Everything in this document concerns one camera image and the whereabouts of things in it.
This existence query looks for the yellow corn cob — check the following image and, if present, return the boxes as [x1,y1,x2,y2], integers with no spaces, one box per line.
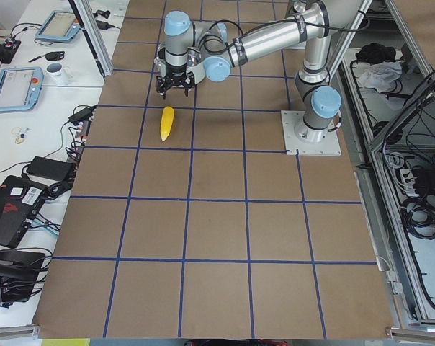
[160,106,175,141]

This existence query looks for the black braided left cable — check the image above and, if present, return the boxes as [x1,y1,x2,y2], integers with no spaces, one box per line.
[199,19,247,55]

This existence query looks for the black power adapter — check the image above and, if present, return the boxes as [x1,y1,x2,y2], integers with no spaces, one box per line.
[27,156,76,182]

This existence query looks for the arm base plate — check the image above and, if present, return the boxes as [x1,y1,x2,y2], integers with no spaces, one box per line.
[281,110,341,156]

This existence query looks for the white crumpled cloth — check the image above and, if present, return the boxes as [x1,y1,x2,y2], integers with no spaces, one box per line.
[357,62,402,92]

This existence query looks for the coiled black cable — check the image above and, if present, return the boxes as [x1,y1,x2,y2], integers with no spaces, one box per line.
[400,203,435,239]

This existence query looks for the pale green cooking pot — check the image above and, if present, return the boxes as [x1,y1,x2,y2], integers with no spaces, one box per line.
[154,46,205,89]

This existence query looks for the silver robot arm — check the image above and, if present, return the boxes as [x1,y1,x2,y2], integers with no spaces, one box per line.
[155,1,361,143]

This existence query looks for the white power strip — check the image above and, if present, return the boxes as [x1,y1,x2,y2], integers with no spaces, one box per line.
[399,168,418,197]

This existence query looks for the black cloth bundle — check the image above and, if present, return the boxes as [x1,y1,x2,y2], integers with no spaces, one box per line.
[356,43,396,64]

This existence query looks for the blue teach pendant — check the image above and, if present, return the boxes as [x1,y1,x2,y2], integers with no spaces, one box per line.
[0,67,44,113]
[35,10,81,43]

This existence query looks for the black pen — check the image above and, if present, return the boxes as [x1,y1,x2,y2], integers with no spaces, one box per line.
[28,56,43,63]

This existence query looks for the black laptop with red logo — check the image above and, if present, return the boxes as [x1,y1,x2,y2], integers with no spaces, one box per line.
[0,175,48,249]

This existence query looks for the far blue teach pendant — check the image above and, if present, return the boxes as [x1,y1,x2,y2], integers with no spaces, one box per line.
[35,10,81,43]

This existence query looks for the near blue teach pendant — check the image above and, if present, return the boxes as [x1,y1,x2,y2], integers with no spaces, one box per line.
[0,67,44,113]

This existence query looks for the black small pouch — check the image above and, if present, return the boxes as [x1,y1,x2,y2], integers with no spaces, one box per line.
[45,51,65,61]

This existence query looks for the white mug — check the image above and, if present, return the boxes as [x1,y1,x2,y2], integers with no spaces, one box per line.
[46,63,73,87]

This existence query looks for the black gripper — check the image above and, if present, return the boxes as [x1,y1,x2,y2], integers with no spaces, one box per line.
[156,64,195,99]

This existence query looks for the aluminium frame post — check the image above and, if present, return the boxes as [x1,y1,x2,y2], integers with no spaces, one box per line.
[68,0,113,78]

